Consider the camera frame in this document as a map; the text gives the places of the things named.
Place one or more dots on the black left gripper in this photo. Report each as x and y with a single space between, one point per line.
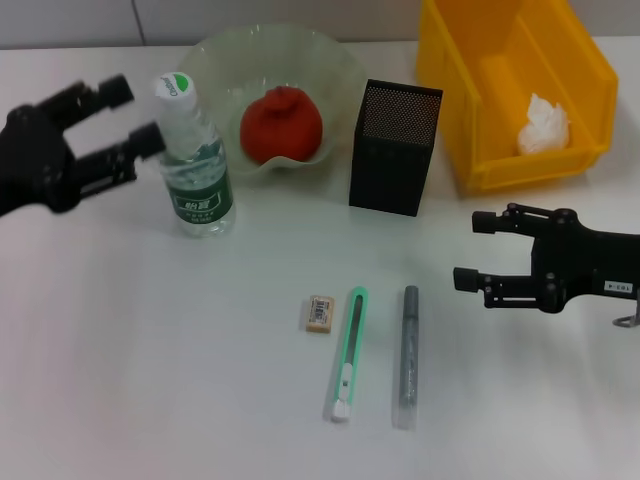
35 165

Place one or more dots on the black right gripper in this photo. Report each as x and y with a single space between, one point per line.
585 260

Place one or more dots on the orange knitted toy fruit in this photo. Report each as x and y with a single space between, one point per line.
282 125

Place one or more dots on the yellow plastic storage bin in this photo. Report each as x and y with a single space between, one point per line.
470 100

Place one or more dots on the white paper ball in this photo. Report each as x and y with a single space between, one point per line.
542 130

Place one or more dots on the black mesh pen holder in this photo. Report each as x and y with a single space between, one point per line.
390 165

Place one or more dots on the green wavy glass fruit bowl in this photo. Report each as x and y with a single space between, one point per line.
230 65

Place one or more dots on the grey marker pen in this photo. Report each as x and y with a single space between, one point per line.
410 350

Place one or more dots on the beige eraser with barcode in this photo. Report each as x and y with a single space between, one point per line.
319 314

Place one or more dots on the green utility knife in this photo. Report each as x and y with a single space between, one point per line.
350 340

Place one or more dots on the clear green-label water bottle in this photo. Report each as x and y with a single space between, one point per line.
197 190

